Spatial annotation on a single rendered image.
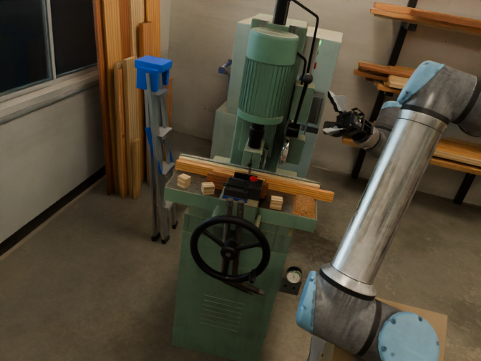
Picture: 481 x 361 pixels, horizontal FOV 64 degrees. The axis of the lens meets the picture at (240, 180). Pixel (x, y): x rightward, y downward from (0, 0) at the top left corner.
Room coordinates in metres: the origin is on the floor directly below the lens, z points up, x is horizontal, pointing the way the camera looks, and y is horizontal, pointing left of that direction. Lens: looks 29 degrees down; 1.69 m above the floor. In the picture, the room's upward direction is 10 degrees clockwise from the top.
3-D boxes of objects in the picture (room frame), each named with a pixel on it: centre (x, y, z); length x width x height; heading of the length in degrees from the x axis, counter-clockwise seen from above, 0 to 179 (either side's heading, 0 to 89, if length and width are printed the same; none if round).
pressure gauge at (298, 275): (1.19, -0.27, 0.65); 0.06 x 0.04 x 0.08; 85
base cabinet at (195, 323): (1.54, -0.04, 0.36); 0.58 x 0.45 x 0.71; 175
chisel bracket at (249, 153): (1.44, -0.03, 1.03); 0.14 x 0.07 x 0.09; 175
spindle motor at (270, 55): (1.42, -0.03, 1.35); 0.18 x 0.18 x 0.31
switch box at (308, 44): (1.73, -0.20, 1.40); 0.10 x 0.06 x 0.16; 175
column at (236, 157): (1.71, -0.05, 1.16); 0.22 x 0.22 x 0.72; 85
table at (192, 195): (1.31, -0.02, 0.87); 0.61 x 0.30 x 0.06; 85
